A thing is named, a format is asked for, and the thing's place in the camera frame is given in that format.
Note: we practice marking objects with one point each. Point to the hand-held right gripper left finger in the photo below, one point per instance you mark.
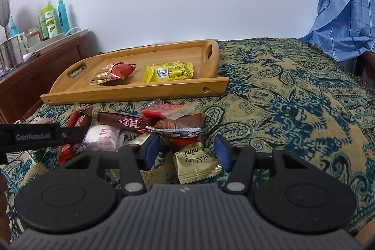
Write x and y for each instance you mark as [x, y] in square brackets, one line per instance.
[151, 152]

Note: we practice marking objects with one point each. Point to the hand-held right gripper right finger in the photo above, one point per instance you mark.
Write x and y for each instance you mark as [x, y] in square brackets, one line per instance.
[222, 154]

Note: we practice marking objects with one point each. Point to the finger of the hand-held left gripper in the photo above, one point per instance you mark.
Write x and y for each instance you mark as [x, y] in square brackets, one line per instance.
[35, 136]

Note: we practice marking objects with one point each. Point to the gold candy packet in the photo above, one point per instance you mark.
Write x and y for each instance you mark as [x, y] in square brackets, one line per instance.
[196, 165]

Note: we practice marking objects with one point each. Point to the red clear-wrapped snack packet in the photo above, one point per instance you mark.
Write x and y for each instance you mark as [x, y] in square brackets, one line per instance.
[159, 111]

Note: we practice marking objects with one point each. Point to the red stick snack packet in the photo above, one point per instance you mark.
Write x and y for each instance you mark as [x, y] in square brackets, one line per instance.
[73, 118]

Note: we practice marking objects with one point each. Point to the wooden serving tray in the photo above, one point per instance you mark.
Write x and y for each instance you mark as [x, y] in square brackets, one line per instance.
[137, 62]

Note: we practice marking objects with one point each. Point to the green snack packet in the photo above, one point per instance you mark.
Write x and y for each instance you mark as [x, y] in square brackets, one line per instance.
[35, 157]

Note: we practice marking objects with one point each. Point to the red white snack packet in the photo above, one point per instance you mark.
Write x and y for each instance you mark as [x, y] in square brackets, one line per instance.
[181, 142]

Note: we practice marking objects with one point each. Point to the brown silver-edged snack packet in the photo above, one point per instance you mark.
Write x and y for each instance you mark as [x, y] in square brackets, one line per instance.
[178, 122]

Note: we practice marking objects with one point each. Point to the long dark brown snack packet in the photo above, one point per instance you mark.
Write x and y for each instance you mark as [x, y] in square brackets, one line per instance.
[123, 121]

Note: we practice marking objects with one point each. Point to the white pink-print snack packet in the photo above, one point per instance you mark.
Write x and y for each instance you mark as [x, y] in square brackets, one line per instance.
[101, 138]

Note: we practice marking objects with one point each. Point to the small brown snack packet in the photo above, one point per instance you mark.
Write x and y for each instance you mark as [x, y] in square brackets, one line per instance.
[86, 116]

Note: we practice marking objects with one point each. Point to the brown wooden dresser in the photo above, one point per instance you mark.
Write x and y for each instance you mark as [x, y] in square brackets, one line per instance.
[44, 74]

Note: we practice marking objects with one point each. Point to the paisley patterned blanket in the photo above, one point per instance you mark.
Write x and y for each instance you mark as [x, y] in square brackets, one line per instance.
[278, 106]

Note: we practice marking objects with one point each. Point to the stack of papers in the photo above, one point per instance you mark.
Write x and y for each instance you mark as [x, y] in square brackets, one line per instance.
[29, 55]

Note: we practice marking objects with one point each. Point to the yellow snack packet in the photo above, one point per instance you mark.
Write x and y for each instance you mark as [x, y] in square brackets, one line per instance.
[175, 70]

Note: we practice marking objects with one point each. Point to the red puffy snack packet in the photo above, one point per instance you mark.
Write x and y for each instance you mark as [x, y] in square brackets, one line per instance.
[120, 71]

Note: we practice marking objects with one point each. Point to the stainless steel cup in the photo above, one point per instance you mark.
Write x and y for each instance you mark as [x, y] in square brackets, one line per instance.
[10, 52]

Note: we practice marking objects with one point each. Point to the white plastic tray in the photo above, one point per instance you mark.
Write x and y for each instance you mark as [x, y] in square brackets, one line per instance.
[58, 41]

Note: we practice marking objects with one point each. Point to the glass jar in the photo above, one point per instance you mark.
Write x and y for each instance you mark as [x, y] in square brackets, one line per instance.
[32, 36]

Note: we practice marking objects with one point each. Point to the small blue bottle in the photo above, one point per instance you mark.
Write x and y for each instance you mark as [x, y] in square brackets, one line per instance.
[13, 29]

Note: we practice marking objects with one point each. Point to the translucent green bottle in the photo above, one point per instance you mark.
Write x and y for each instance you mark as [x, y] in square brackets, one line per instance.
[42, 24]

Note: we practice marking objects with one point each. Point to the lime green spray bottle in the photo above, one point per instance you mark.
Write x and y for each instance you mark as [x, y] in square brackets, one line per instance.
[52, 21]

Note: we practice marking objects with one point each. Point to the teal spray bottle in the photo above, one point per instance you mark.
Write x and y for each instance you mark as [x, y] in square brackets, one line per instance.
[63, 15]

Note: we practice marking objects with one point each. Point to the round grey hand mirror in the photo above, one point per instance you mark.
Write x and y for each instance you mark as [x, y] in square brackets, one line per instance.
[3, 7]

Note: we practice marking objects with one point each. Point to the blue plaid cloth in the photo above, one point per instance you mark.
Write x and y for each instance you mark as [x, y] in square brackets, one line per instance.
[342, 4]

